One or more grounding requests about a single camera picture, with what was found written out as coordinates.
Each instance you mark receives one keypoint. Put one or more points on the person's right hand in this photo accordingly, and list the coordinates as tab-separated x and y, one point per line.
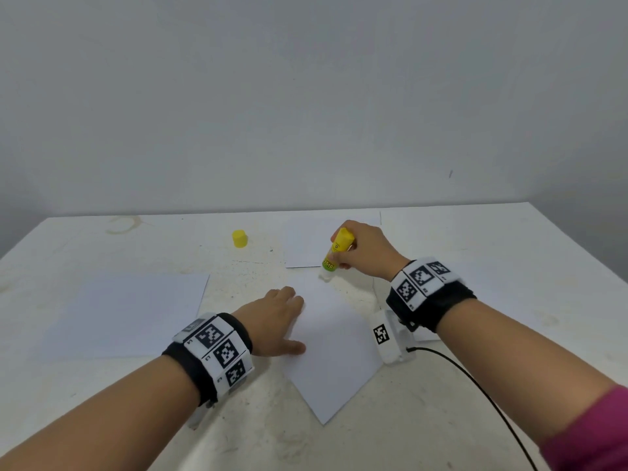
375	252

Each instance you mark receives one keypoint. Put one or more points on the person's left hand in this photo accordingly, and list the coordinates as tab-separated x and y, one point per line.
267	320

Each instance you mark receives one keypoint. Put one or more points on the yellow glue stick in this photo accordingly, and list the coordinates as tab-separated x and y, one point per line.
339	248

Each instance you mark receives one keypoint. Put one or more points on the yellow glue cap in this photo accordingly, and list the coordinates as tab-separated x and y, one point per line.
240	238

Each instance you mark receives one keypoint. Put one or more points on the stack of white paper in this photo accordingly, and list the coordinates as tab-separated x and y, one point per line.
500	289
123	314

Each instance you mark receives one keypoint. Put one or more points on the person's right forearm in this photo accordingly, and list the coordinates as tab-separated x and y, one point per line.
520	368

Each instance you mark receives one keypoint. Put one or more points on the person's left forearm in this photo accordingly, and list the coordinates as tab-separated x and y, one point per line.
93	422

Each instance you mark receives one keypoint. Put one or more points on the black marker wristband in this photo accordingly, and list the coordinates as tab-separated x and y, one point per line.
430	294
211	356

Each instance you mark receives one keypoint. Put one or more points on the pink sleeve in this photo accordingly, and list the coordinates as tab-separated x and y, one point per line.
594	436

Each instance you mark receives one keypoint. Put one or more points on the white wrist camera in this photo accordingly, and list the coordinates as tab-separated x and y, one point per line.
388	338
200	417

